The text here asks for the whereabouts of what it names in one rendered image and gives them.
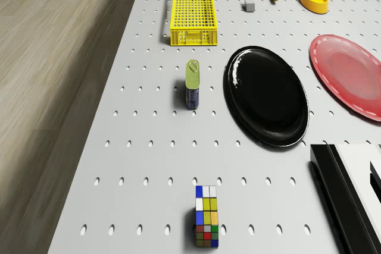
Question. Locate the puzzle cube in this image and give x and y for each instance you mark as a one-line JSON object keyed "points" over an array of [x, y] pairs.
{"points": [[206, 215]]}

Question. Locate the yellow basket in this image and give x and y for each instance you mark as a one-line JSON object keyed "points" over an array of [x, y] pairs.
{"points": [[193, 38]]}

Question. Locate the black plate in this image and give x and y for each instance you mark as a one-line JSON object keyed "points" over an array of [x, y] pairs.
{"points": [[265, 96]]}

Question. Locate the grey cube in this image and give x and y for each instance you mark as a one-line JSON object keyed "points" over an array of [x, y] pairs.
{"points": [[249, 6]]}

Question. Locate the black stove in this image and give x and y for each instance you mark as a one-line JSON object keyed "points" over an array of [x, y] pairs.
{"points": [[336, 182]]}

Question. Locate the red plate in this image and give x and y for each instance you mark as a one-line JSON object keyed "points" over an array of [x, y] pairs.
{"points": [[348, 72]]}

